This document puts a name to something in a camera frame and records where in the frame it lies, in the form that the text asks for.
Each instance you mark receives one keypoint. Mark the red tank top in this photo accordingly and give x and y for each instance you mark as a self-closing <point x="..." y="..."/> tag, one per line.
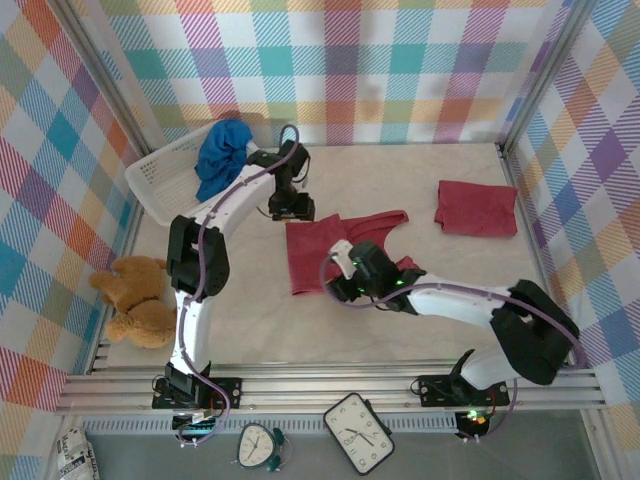
<point x="475" y="207"/>
<point x="310" y="255"/>

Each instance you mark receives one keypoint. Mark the blue tank top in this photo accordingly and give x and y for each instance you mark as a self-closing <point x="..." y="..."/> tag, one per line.
<point x="222" y="150"/>

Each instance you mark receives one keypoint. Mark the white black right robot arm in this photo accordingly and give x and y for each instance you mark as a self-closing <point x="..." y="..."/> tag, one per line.
<point x="450" y="300"/>

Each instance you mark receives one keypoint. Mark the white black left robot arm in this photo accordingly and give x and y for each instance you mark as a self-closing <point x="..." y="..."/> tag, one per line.
<point x="240" y="200"/>

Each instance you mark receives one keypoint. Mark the white plastic mesh basket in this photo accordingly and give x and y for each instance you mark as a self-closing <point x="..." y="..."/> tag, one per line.
<point x="160" y="180"/>

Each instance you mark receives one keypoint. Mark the black rectangular analog clock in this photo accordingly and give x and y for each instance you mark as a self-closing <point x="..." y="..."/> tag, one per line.
<point x="357" y="432"/>

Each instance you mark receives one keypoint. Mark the brown teddy bear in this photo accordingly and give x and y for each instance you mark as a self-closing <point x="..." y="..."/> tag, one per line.
<point x="135" y="300"/>

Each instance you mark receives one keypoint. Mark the green round alarm clock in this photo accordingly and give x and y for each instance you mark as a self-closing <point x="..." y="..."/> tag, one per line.
<point x="255" y="445"/>

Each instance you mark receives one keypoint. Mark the folded newspaper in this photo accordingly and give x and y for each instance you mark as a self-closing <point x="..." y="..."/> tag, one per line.
<point x="72" y="450"/>

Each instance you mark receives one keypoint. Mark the aluminium frame rail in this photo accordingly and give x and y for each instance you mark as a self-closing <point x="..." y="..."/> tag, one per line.
<point x="325" y="382"/>

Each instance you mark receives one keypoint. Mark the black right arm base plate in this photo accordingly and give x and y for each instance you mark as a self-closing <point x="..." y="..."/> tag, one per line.
<point x="435" y="390"/>

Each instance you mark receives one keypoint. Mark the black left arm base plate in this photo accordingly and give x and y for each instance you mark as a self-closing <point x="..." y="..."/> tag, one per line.
<point x="230" y="392"/>

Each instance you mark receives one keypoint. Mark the aluminium frame post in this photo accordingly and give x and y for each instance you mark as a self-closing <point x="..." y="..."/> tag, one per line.
<point x="100" y="75"/>
<point x="545" y="75"/>

